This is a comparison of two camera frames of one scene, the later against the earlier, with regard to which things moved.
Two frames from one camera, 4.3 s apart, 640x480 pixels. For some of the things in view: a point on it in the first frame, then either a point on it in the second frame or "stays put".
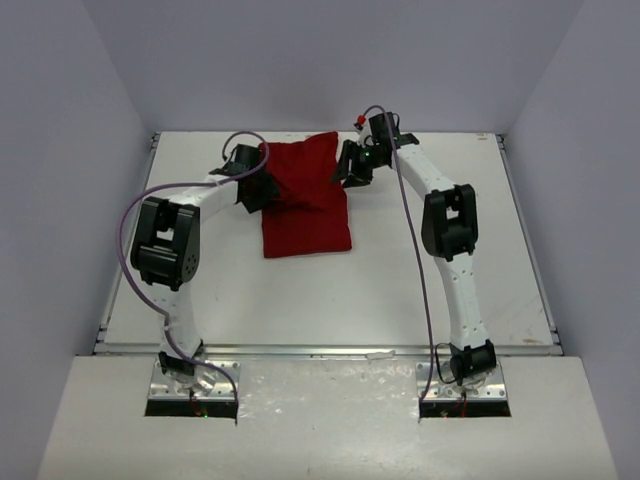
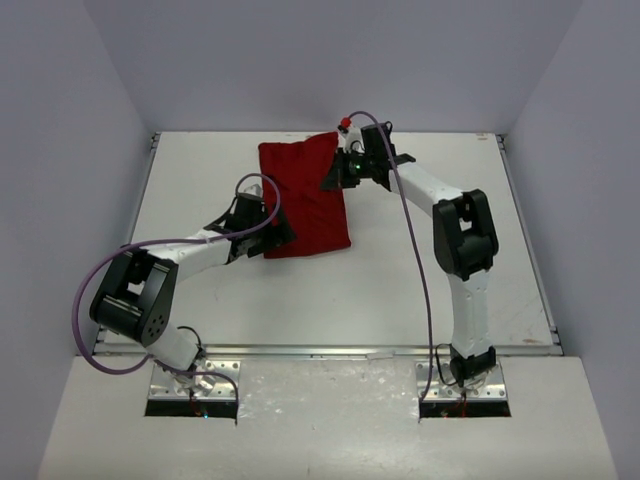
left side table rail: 104,329 stays put
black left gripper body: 261,190 → 270,235
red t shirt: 308,214 stays put
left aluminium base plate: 214,383 stays put
